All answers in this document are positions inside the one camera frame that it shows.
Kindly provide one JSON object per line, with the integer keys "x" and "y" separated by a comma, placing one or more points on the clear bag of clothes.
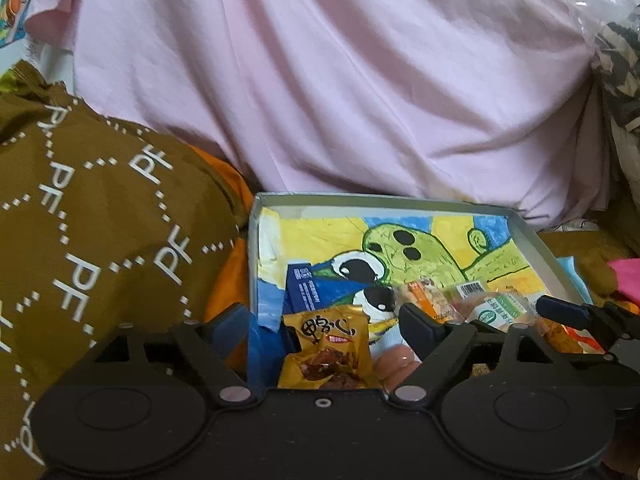
{"x": 620, "y": 60}

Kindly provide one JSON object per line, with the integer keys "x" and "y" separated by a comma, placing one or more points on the red chicken snack packet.
{"x": 565, "y": 337}

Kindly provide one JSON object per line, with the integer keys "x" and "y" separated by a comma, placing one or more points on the grey box with cartoon drawing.
{"x": 450, "y": 240}

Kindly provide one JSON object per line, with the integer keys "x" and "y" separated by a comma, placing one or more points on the pink bed sheet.
{"x": 325, "y": 85}

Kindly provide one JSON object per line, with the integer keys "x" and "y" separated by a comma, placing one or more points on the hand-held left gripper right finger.
{"x": 419, "y": 327}

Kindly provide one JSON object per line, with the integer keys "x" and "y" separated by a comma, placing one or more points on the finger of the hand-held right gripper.
{"x": 565, "y": 311}

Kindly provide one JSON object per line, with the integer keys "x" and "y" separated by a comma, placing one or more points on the brown patterned blanket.
{"x": 100, "y": 235}

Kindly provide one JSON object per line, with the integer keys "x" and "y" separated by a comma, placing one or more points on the wall poster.
{"x": 12, "y": 15}

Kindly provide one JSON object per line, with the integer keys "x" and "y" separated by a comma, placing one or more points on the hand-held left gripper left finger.
{"x": 230, "y": 327}

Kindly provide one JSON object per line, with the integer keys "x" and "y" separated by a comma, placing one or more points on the golden dark meat packet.
{"x": 325, "y": 330}

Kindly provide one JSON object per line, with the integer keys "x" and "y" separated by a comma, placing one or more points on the green label bun packet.
{"x": 500, "y": 310}

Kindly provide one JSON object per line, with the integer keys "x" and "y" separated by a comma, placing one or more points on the clear sausage packet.
{"x": 395, "y": 367}

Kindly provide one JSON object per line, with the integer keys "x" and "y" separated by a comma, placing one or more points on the orange white cake bar packet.
{"x": 430, "y": 300}

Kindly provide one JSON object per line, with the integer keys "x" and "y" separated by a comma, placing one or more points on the blue snack packet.
{"x": 310, "y": 290}

